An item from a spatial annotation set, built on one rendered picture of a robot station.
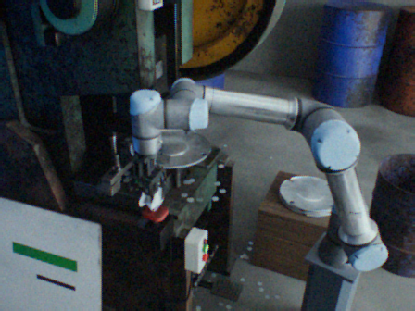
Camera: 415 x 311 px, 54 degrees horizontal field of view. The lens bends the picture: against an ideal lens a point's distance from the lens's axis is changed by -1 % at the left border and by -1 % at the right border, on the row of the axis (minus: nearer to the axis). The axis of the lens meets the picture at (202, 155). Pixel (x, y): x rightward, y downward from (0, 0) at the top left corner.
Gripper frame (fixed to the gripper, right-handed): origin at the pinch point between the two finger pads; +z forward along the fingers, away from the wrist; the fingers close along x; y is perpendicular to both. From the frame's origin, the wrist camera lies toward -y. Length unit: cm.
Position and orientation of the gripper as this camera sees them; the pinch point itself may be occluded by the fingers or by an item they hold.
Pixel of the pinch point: (154, 205)
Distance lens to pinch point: 122.2
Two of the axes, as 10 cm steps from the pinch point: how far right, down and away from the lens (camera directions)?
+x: 9.3, 1.9, -3.1
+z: -0.1, 8.7, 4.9
